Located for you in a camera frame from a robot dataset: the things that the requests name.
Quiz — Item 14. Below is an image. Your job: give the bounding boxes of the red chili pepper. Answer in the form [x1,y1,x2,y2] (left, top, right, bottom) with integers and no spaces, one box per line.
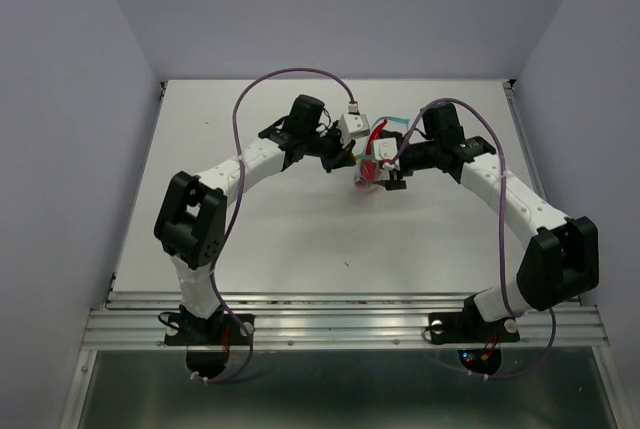
[360,118,388,185]

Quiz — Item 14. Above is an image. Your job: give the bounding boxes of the clear zip top bag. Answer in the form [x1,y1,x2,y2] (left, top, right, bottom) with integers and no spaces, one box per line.
[354,116,409,190]

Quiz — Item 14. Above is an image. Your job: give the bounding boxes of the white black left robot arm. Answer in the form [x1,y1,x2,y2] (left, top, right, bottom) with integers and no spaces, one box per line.
[154,95,370,343]

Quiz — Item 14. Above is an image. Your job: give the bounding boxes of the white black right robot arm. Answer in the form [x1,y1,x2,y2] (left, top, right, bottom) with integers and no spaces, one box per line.
[372,99,599,339]

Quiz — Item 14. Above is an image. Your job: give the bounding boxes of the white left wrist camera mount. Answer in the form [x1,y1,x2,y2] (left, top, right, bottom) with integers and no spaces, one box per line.
[337,102,371,148]

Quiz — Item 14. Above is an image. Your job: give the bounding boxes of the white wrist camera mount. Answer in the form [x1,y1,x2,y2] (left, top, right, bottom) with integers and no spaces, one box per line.
[337,102,371,148]
[370,138,400,171]

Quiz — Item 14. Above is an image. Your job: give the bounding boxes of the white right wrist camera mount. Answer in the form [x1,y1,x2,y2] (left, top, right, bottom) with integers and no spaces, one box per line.
[370,138,400,171]

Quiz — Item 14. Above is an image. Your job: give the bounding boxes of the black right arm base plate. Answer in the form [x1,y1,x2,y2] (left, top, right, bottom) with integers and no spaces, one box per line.
[422,312,520,345]

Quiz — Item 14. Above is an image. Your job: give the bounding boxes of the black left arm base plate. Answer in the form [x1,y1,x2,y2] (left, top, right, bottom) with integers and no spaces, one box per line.
[157,311,249,347]

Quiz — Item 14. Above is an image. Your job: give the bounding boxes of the aluminium front frame rails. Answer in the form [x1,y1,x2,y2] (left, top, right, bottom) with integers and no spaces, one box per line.
[81,291,609,351]

